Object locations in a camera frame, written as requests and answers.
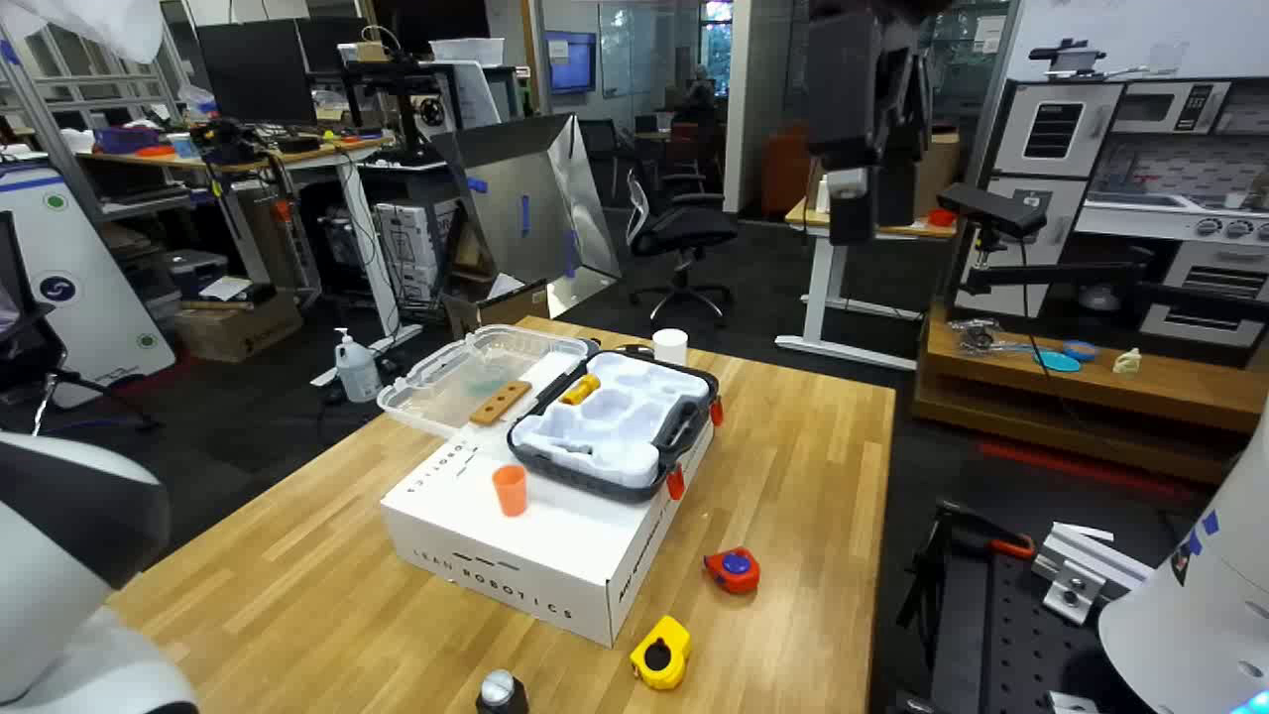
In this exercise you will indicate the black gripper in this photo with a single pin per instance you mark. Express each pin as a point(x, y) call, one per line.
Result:
point(844, 82)

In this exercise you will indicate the small orange cup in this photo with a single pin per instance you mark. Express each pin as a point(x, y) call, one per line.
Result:
point(507, 493)

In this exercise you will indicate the grey toolbox with clear lid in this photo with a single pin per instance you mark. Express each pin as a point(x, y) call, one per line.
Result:
point(607, 423)

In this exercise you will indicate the small red item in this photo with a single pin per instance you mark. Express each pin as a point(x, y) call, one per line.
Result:
point(940, 217)

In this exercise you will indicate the large cardboard box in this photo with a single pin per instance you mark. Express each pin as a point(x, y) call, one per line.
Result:
point(940, 163)

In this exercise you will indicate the white desk with wood top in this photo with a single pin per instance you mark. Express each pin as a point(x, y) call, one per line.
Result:
point(826, 284)

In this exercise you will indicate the brown cabinet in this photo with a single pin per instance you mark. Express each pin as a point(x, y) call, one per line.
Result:
point(781, 173)

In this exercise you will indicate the small teal item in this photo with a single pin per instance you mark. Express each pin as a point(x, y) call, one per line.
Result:
point(1057, 360)

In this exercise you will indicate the black toy faucet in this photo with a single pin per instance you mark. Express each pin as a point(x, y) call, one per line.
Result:
point(1067, 58)

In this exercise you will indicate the white ceramic mug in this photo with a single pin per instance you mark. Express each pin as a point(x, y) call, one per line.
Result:
point(670, 348)

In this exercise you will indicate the low wooden table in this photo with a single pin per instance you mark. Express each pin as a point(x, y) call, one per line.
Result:
point(1057, 398)

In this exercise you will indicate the small pale item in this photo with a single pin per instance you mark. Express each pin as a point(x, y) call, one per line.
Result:
point(1126, 364)

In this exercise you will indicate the white whiteboard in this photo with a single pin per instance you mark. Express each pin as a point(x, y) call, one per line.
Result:
point(1163, 33)

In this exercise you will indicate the blue lit monitor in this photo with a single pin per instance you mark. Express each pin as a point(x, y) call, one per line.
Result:
point(573, 65)

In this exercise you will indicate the silver reflective panel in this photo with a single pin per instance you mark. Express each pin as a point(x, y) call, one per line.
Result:
point(529, 213)

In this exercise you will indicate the white toy kitchen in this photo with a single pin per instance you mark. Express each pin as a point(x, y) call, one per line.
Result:
point(1213, 333)

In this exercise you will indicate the red tape measure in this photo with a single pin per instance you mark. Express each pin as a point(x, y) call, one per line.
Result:
point(731, 574)

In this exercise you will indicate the small wooden block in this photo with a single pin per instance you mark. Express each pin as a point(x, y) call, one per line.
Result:
point(501, 401)

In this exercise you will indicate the black perforated cart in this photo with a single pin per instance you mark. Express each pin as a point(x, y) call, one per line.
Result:
point(985, 649)

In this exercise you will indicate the white computer tower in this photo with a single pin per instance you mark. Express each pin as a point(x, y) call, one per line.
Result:
point(407, 251)

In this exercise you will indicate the black 3D printer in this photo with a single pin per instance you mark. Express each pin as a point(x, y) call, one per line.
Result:
point(410, 114)

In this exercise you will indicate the white cardboard box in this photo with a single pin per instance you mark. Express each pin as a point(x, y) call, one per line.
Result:
point(529, 548)

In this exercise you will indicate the yellow tape measure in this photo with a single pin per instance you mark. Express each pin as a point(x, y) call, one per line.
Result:
point(659, 656)

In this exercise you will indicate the white workbench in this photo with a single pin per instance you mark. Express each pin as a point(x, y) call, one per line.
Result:
point(363, 240)

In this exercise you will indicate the clear pump bottle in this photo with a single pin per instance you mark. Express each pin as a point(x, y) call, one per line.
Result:
point(357, 374)

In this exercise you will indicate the small black silver knob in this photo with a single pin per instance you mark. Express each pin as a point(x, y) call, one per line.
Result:
point(501, 697)

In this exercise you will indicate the black monitor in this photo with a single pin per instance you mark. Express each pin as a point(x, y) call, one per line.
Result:
point(251, 73)

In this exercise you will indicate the brown cardboard box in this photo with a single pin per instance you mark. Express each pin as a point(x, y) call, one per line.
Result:
point(239, 332)

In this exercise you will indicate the white cabinet with round logo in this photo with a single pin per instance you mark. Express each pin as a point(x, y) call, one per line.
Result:
point(80, 265)

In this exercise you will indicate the black camera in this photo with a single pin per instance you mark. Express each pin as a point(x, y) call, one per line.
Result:
point(993, 209)

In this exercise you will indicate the black camera stand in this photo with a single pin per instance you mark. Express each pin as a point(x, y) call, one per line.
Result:
point(1057, 281)

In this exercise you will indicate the silver aluminium bracket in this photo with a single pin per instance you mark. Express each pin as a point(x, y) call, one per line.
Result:
point(1074, 578)

